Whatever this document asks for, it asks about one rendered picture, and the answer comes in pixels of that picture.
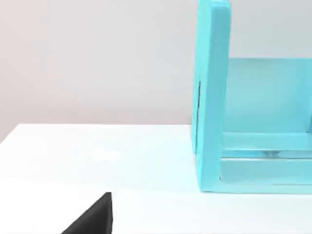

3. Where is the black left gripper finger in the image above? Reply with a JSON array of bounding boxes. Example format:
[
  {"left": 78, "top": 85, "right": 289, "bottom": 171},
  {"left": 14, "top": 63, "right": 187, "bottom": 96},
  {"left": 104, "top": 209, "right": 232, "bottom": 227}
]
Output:
[{"left": 60, "top": 192, "right": 114, "bottom": 234}]

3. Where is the light blue rack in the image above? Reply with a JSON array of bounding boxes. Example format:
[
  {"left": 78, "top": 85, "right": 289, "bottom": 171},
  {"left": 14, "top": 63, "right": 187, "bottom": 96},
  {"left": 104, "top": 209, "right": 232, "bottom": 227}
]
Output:
[{"left": 191, "top": 0, "right": 312, "bottom": 195}]

